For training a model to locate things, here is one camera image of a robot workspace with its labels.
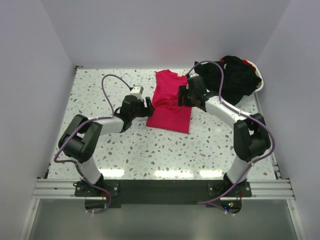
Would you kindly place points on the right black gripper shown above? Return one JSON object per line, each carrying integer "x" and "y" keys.
{"x": 183, "y": 91}

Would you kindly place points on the black t shirt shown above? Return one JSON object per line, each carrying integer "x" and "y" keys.
{"x": 239, "y": 79}

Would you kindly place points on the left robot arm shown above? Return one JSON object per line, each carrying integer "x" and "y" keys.
{"x": 78, "y": 142}

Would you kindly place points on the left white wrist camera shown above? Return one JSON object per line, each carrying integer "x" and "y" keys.
{"x": 137, "y": 90}

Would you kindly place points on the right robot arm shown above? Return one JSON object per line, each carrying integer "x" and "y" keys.
{"x": 250, "y": 136}

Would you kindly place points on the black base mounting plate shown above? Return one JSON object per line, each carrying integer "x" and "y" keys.
{"x": 113, "y": 193}

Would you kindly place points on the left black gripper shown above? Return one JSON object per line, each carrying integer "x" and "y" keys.
{"x": 147, "y": 111}

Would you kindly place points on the red garment in basket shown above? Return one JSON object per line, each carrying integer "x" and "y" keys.
{"x": 247, "y": 62}

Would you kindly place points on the pink t shirt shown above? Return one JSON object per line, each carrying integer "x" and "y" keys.
{"x": 167, "y": 114}

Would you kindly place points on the aluminium frame rail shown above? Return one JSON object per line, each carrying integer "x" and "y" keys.
{"x": 280, "y": 189}

